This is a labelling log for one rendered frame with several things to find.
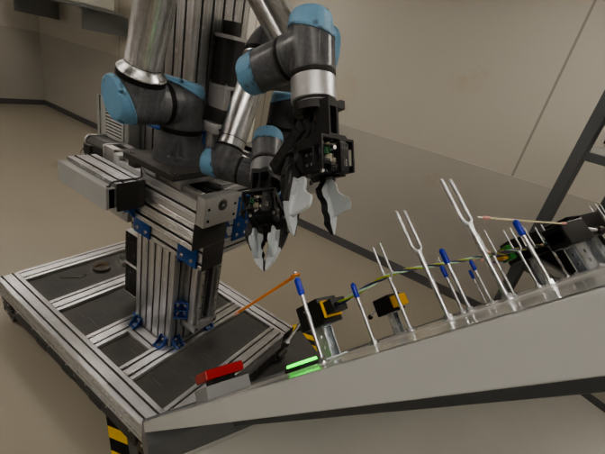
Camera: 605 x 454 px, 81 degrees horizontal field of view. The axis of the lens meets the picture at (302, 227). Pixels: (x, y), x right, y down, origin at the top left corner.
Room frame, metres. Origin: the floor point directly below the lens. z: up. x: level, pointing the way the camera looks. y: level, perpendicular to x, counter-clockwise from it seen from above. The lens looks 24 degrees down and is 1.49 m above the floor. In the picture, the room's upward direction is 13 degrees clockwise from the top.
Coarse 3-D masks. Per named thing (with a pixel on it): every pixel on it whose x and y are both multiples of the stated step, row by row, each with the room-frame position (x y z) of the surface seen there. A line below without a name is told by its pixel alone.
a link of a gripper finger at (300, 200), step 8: (296, 184) 0.54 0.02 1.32; (304, 184) 0.52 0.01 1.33; (296, 192) 0.53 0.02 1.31; (304, 192) 0.51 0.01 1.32; (296, 200) 0.52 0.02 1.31; (304, 200) 0.50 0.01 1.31; (288, 208) 0.51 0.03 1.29; (296, 208) 0.50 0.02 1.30; (304, 208) 0.49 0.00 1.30; (288, 216) 0.51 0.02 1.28; (296, 216) 0.52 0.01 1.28; (288, 224) 0.50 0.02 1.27; (296, 224) 0.51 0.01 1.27
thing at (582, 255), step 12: (552, 228) 0.49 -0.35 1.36; (564, 228) 0.48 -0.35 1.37; (576, 228) 0.49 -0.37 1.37; (588, 228) 0.49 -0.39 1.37; (600, 228) 0.51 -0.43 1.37; (552, 240) 0.50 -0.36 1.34; (564, 240) 0.49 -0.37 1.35; (576, 240) 0.47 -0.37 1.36; (564, 252) 0.48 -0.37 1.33; (576, 252) 0.48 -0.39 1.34; (588, 252) 0.47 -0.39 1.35; (576, 264) 0.47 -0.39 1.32; (588, 264) 0.45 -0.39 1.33; (600, 264) 0.45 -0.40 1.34
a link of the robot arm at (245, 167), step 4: (244, 160) 0.88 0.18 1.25; (248, 160) 0.88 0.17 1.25; (240, 164) 0.87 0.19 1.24; (244, 164) 0.87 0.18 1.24; (248, 164) 0.87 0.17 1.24; (240, 168) 0.86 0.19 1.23; (244, 168) 0.86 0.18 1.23; (248, 168) 0.86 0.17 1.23; (240, 172) 0.86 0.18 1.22; (244, 172) 0.86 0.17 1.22; (248, 172) 0.86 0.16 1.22; (240, 176) 0.86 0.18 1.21; (244, 176) 0.86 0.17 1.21; (248, 176) 0.86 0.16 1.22; (240, 180) 0.86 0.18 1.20; (244, 180) 0.86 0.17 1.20; (248, 180) 0.86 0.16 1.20; (240, 184) 0.87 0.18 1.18; (244, 184) 0.86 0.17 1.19; (248, 184) 0.86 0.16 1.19; (280, 192) 0.90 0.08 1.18
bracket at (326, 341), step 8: (320, 328) 0.45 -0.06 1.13; (328, 328) 0.46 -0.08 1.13; (320, 336) 0.44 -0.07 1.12; (328, 336) 0.45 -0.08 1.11; (320, 344) 0.44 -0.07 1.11; (328, 344) 0.43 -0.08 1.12; (336, 344) 0.44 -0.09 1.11; (328, 352) 0.42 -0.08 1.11; (336, 352) 0.43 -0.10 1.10; (344, 352) 0.43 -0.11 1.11
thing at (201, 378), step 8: (240, 360) 0.34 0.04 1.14; (216, 368) 0.32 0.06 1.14; (224, 368) 0.33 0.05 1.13; (232, 368) 0.33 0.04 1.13; (240, 368) 0.33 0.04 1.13; (200, 376) 0.32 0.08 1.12; (208, 376) 0.31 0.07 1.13; (216, 376) 0.31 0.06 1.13; (224, 376) 0.33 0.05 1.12; (232, 376) 0.33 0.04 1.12; (200, 384) 0.32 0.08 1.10; (208, 384) 0.32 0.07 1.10
